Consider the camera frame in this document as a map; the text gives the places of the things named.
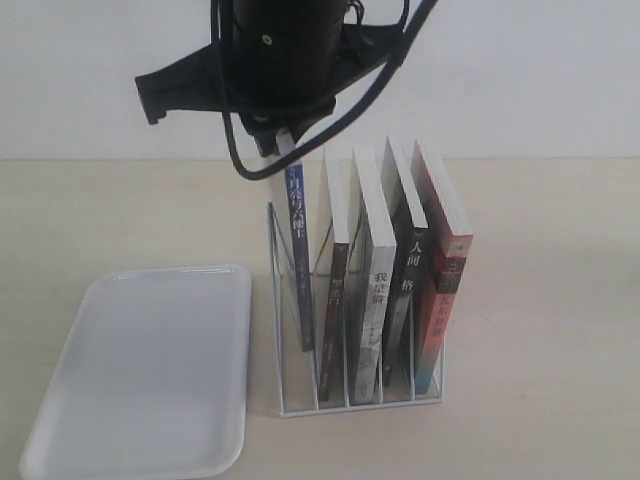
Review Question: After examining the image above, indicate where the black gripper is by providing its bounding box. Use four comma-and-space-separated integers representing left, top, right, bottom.
135, 24, 400, 158

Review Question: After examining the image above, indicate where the blue spine book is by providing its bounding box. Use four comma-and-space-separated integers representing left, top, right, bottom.
269, 160, 315, 352

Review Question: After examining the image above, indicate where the grey white spine book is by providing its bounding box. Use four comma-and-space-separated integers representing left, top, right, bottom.
346, 147, 396, 405

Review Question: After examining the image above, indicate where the red spine book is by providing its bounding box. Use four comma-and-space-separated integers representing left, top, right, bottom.
411, 140, 474, 396

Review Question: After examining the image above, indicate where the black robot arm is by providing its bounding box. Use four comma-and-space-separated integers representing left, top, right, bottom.
135, 1, 408, 157

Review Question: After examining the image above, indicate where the dark brown spine book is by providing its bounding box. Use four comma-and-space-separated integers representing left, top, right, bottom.
313, 153, 350, 402

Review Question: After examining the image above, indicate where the black spine book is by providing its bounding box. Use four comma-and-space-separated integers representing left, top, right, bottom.
381, 137, 428, 386

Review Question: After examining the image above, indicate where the white plastic tray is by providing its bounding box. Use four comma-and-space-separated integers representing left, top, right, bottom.
19, 264, 252, 479

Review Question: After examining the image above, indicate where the black cable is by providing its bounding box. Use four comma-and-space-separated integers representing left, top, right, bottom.
209, 0, 441, 182

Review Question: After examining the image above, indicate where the white wire book rack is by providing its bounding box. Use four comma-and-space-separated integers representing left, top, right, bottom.
266, 203, 446, 418

